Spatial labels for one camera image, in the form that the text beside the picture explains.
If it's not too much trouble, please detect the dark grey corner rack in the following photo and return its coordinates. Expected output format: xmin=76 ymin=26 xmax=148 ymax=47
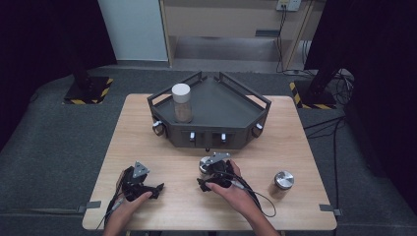
xmin=147 ymin=71 xmax=272 ymax=153

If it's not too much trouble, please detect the glass spice jar white lid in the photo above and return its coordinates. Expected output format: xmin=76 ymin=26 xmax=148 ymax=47
xmin=171 ymin=83 xmax=194 ymax=125

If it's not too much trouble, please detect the black floor cable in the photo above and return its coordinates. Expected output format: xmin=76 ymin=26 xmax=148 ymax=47
xmin=303 ymin=115 xmax=347 ymax=210

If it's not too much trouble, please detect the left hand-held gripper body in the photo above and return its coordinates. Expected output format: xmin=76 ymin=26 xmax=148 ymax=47
xmin=121 ymin=160 xmax=155 ymax=202

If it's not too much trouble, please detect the black curtain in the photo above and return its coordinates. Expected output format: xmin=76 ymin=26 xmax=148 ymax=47
xmin=0 ymin=0 xmax=118 ymax=146
xmin=304 ymin=0 xmax=417 ymax=206

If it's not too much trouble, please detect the white wall socket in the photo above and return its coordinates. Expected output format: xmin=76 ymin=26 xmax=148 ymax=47
xmin=275 ymin=0 xmax=302 ymax=13

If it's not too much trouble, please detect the person's right hand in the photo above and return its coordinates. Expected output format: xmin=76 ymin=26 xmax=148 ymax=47
xmin=205 ymin=159 xmax=262 ymax=216

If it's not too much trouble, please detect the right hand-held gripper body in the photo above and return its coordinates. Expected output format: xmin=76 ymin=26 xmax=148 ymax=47
xmin=206 ymin=151 xmax=236 ymax=185

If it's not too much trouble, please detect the grey cabinet handle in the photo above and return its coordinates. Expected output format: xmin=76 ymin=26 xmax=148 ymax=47
xmin=255 ymin=29 xmax=281 ymax=38

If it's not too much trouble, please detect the tangled black cable bundle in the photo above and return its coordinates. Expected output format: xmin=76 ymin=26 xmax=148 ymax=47
xmin=332 ymin=68 xmax=356 ymax=106

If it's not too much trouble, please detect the white panel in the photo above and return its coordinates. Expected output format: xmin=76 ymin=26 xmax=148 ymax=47
xmin=97 ymin=0 xmax=169 ymax=62

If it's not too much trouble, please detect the black stand with striped base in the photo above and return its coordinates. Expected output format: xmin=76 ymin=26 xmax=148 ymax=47
xmin=63 ymin=55 xmax=115 ymax=105
xmin=289 ymin=63 xmax=345 ymax=110

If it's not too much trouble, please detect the person's left hand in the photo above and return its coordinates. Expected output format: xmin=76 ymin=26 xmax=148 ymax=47
xmin=107 ymin=192 xmax=153 ymax=228

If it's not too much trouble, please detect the hand-held gripper cable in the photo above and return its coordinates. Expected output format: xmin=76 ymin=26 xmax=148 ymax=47
xmin=222 ymin=171 xmax=277 ymax=218
xmin=95 ymin=181 xmax=127 ymax=231

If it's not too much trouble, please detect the right hand-held gripper cable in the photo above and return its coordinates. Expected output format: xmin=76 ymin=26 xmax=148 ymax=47
xmin=222 ymin=171 xmax=277 ymax=218

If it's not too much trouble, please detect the left hand-held gripper cable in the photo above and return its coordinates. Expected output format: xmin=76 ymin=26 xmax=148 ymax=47
xmin=95 ymin=181 xmax=127 ymax=231

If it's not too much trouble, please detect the grey tape strip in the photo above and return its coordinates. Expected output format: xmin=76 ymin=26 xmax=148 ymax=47
xmin=77 ymin=200 xmax=102 ymax=214
xmin=319 ymin=204 xmax=343 ymax=217

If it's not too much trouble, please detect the black socket cable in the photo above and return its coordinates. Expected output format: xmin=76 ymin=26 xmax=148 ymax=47
xmin=274 ymin=9 xmax=316 ymax=78

